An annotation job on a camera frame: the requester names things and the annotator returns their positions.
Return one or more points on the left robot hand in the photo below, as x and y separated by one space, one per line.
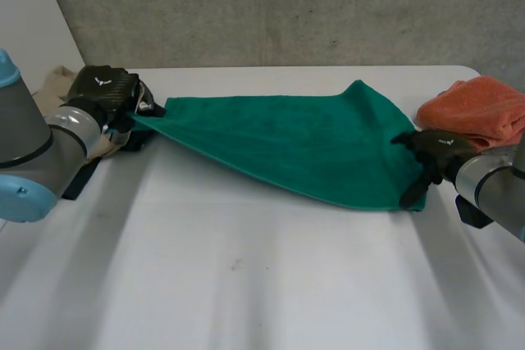
100 85

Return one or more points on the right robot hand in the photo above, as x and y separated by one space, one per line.
435 146

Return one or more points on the teal towel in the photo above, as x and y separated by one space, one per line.
287 149

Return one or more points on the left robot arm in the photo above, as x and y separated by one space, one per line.
37 149

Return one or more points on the beige shorts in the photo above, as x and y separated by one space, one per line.
53 87

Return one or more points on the coral towel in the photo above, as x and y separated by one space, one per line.
476 110

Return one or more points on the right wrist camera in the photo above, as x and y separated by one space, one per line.
471 212

